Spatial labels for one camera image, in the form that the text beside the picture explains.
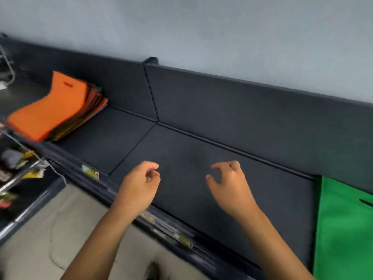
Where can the person's right hand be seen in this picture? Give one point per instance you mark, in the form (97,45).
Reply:
(233,192)

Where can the person's left hand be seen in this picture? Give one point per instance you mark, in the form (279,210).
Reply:
(134,189)

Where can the person's left thumb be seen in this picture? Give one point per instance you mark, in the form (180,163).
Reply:
(154,177)

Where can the person's right thumb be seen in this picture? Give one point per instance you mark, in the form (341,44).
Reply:
(212,181)

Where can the person's left forearm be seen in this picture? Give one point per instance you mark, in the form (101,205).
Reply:
(96,247)

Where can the person's right forearm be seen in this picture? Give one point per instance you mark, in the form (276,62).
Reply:
(274,247)

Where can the row of shelf edge labels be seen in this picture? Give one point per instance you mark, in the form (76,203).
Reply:
(166,230)

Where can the yellow green shelf label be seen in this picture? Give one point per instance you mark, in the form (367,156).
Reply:
(90,172)

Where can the dark metal shelving unit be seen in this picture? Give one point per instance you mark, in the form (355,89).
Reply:
(221,113)

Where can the person's dark shoe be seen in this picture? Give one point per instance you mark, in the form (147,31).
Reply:
(153,271)

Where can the stack of coloured fabric bags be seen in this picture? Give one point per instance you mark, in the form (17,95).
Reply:
(49,107)

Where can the green fabric bag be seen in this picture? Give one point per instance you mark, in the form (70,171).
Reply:
(343,230)

